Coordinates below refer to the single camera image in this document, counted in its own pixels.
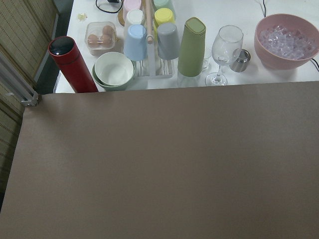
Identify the white cup on rack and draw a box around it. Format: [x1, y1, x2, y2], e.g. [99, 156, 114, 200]
[124, 9, 145, 34]

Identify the small clear glass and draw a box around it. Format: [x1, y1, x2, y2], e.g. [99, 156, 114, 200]
[202, 48, 211, 72]

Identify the grey cup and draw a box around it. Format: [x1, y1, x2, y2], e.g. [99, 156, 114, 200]
[157, 22, 180, 60]

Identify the red cylinder container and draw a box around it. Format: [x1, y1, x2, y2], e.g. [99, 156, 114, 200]
[48, 36, 98, 93]

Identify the yellow cup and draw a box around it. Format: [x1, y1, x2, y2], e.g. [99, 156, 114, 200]
[154, 8, 175, 28]

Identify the green plastic cup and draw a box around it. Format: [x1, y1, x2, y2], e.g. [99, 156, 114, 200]
[177, 17, 206, 77]

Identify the white wooden cup rack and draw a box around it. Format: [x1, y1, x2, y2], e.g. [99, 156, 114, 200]
[136, 0, 173, 80]

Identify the light blue cup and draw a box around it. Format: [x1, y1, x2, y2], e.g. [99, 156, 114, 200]
[124, 24, 147, 61]

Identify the clear box of eggs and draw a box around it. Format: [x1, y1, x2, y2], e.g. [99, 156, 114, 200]
[85, 21, 118, 56]

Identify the clear wine glass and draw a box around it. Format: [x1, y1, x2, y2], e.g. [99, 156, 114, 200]
[205, 25, 243, 86]

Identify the small steel jigger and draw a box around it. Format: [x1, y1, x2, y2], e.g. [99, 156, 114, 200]
[230, 49, 251, 73]

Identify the aluminium frame post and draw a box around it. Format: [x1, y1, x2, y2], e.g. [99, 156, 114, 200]
[0, 53, 39, 107]

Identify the mint green cup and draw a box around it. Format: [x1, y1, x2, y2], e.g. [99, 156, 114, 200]
[153, 0, 176, 18]

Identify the white green rimmed bowl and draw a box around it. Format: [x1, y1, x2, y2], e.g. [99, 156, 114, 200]
[92, 52, 136, 91]

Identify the pink bowl with ice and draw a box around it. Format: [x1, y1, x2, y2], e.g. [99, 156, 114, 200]
[254, 14, 319, 70]

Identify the pink cup on rack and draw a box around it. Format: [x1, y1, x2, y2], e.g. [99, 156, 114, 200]
[123, 0, 142, 15]

